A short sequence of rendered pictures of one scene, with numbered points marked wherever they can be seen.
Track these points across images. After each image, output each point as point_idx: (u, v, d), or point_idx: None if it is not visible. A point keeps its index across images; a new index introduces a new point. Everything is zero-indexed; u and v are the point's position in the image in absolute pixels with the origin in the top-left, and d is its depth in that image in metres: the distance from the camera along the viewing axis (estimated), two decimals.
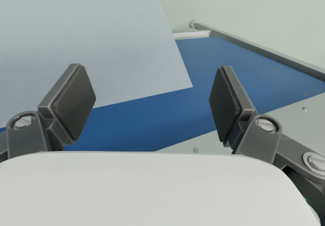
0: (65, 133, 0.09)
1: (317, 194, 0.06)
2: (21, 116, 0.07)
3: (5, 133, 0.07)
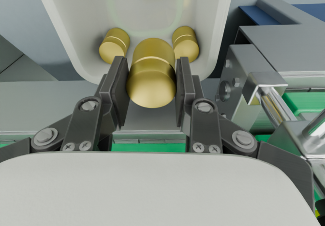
0: (116, 118, 0.09)
1: (252, 165, 0.07)
2: (89, 99, 0.08)
3: (70, 116, 0.08)
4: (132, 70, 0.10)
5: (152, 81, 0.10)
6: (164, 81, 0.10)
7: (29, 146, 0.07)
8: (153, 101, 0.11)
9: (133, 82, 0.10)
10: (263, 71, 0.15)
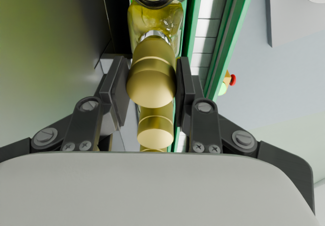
0: (116, 118, 0.09)
1: (252, 165, 0.07)
2: (89, 99, 0.08)
3: (70, 116, 0.08)
4: (132, 70, 0.10)
5: (152, 81, 0.10)
6: (164, 81, 0.10)
7: (29, 146, 0.07)
8: (153, 101, 0.11)
9: (133, 82, 0.10)
10: None
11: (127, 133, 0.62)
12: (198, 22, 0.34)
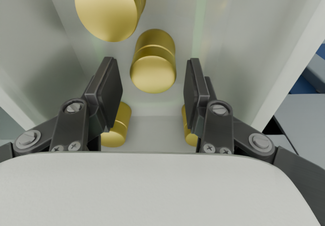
0: (104, 120, 0.09)
1: (267, 169, 0.07)
2: (73, 101, 0.08)
3: (55, 118, 0.08)
4: None
5: None
6: None
7: (11, 150, 0.07)
8: None
9: None
10: None
11: None
12: None
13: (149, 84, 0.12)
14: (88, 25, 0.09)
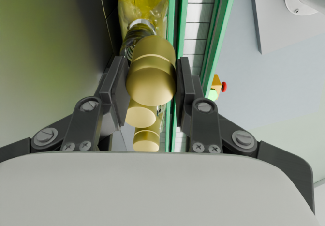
0: (116, 118, 0.09)
1: (252, 165, 0.07)
2: (89, 99, 0.08)
3: (70, 116, 0.08)
4: None
5: (140, 113, 0.16)
6: (147, 113, 0.16)
7: (29, 146, 0.07)
8: (141, 124, 0.17)
9: (127, 113, 0.16)
10: None
11: (129, 136, 0.68)
12: (187, 42, 0.40)
13: (146, 97, 0.11)
14: None
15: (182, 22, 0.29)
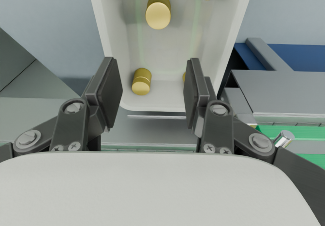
0: (104, 120, 0.09)
1: (267, 169, 0.07)
2: (73, 101, 0.08)
3: (55, 118, 0.08)
4: None
5: None
6: None
7: (11, 150, 0.07)
8: None
9: None
10: (243, 113, 0.24)
11: None
12: None
13: None
14: (148, 21, 0.22)
15: None
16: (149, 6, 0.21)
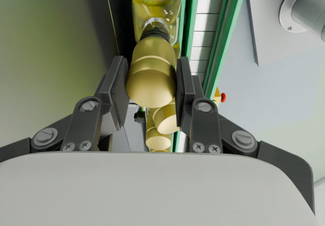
0: (116, 118, 0.09)
1: (252, 165, 0.07)
2: (89, 99, 0.08)
3: (70, 116, 0.08)
4: (149, 135, 0.21)
5: (159, 140, 0.20)
6: (165, 140, 0.20)
7: (29, 146, 0.07)
8: (159, 147, 0.22)
9: (149, 141, 0.21)
10: None
11: (134, 142, 0.73)
12: (190, 62, 0.44)
13: (169, 129, 0.17)
14: (132, 97, 0.11)
15: (188, 52, 0.33)
16: (132, 75, 0.10)
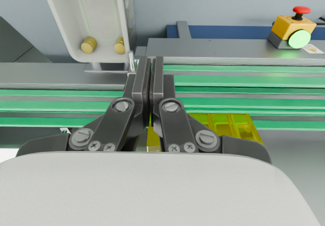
0: (144, 119, 0.09)
1: (219, 162, 0.07)
2: (124, 99, 0.08)
3: (103, 117, 0.08)
4: None
5: None
6: None
7: (67, 142, 0.07)
8: None
9: None
10: (136, 55, 0.42)
11: None
12: None
13: None
14: None
15: (192, 107, 0.44)
16: None
